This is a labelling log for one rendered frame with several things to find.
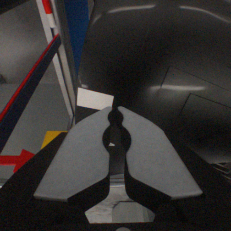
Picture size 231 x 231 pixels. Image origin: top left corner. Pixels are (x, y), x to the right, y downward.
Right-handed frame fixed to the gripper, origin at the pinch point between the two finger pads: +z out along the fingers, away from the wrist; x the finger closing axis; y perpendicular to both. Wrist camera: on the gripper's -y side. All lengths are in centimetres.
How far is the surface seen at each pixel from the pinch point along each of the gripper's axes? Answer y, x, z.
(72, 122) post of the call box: 24.5, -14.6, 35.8
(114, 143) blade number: 4.9, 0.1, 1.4
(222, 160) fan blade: 8.2, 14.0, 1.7
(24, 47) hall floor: 7, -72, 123
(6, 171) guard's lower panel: 65, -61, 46
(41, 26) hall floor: -9, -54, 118
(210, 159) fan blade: 7.8, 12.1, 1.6
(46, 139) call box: 21.1, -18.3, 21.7
